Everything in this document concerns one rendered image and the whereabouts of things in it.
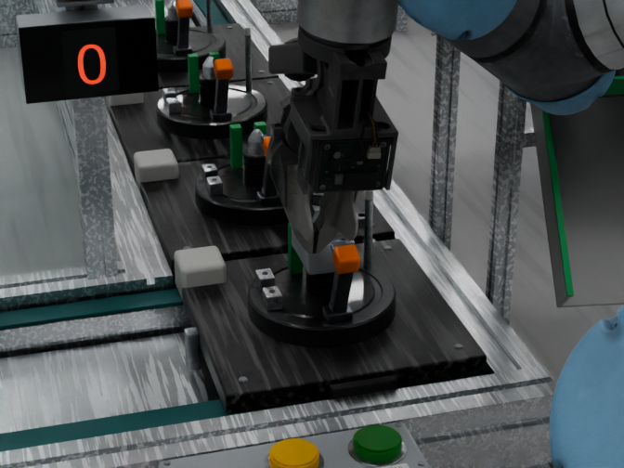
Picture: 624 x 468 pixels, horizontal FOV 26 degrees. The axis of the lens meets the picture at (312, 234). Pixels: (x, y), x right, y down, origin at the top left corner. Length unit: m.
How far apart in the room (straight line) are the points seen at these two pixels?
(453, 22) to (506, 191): 0.48
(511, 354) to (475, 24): 0.44
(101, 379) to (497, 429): 0.37
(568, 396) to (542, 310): 0.89
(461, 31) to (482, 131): 1.10
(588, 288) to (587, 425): 0.66
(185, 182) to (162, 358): 0.29
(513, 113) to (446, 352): 0.24
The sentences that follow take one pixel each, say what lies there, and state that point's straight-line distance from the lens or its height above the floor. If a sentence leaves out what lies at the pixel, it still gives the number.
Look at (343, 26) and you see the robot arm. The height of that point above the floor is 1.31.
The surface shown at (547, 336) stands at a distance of 1.48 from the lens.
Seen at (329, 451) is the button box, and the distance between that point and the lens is 1.11.
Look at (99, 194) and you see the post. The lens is 1.33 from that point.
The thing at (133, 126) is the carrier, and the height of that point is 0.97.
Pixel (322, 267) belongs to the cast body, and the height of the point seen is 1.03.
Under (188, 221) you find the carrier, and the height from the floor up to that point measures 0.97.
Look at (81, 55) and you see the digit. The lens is 1.23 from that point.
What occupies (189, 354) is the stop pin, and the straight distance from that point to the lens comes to 1.27.
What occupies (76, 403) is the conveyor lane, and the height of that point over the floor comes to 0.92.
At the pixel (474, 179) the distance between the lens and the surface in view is 1.82.
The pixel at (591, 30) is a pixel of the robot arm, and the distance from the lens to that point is 0.95.
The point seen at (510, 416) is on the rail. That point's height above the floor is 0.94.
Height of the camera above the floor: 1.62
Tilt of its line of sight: 27 degrees down
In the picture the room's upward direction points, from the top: straight up
